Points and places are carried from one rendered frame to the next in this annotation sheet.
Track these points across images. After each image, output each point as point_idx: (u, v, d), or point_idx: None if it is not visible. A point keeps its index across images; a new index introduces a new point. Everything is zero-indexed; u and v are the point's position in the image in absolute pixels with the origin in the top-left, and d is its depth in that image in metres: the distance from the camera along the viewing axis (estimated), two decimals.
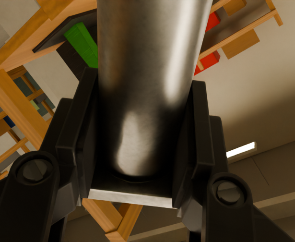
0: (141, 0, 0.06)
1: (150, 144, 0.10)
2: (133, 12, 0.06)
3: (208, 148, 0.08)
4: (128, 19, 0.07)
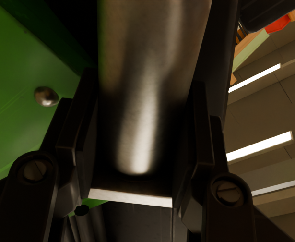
0: None
1: (150, 143, 0.10)
2: (133, 10, 0.06)
3: (208, 148, 0.08)
4: (128, 18, 0.07)
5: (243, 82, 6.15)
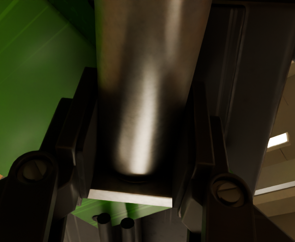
0: (139, 4, 0.06)
1: (150, 145, 0.10)
2: (131, 17, 0.06)
3: (208, 148, 0.08)
4: (126, 23, 0.07)
5: None
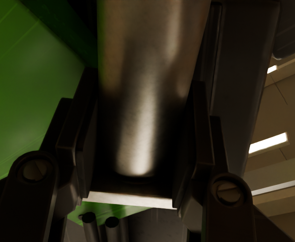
0: None
1: (151, 144, 0.10)
2: (134, 8, 0.06)
3: (208, 148, 0.08)
4: (129, 16, 0.07)
5: None
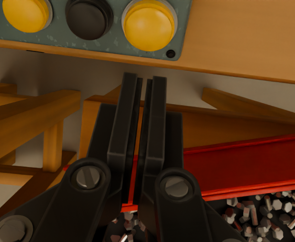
0: None
1: None
2: None
3: (160, 143, 0.08)
4: None
5: None
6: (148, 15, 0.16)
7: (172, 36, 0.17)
